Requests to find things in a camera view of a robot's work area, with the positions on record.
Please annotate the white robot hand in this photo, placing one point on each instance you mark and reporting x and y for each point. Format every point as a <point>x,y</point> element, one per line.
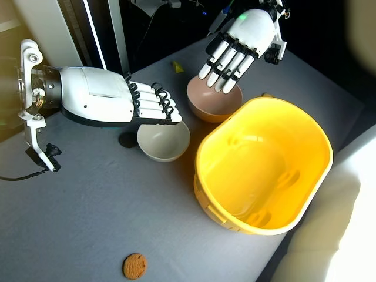
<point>97,94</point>
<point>252,32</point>

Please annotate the large pink bowl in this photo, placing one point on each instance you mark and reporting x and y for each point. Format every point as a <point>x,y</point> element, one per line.
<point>205,100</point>

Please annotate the small white bowl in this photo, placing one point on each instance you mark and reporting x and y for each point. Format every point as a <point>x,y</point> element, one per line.
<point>164,144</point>

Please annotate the yellow plastic tub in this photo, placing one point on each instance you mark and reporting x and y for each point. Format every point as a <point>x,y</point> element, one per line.
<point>249,164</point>

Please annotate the dark chocolate sandwich cookie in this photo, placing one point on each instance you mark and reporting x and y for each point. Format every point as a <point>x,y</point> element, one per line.
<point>127,141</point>

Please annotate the plain tan biscuit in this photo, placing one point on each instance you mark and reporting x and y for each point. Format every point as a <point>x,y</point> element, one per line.
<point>266,94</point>

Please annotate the white robot body column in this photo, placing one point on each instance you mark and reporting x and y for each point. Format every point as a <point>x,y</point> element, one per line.
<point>53,29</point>

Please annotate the yellow triangle block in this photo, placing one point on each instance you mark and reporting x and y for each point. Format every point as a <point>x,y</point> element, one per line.
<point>177,67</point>

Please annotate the grey table cloth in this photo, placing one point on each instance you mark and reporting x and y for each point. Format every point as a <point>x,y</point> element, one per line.
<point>88,220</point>

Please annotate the chocolate chip cookie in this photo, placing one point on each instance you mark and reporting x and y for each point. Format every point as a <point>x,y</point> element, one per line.
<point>134,265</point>

